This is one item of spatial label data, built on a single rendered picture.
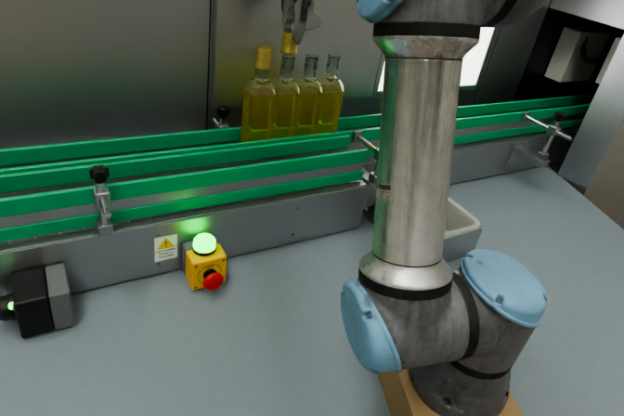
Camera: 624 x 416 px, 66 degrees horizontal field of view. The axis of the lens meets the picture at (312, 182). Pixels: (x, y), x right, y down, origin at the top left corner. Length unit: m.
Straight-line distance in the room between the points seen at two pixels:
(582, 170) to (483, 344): 1.20
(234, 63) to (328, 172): 0.33
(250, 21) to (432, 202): 0.71
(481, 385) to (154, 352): 0.52
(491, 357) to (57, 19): 0.94
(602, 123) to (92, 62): 1.44
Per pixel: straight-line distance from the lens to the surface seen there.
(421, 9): 0.51
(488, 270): 0.67
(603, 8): 1.76
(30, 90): 1.12
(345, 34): 1.27
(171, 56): 1.13
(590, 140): 1.77
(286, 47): 1.04
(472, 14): 0.54
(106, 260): 0.97
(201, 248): 0.94
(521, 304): 0.65
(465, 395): 0.76
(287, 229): 1.08
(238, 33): 1.13
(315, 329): 0.94
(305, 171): 1.04
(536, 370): 1.04
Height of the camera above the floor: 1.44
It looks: 30 degrees down
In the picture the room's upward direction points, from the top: 10 degrees clockwise
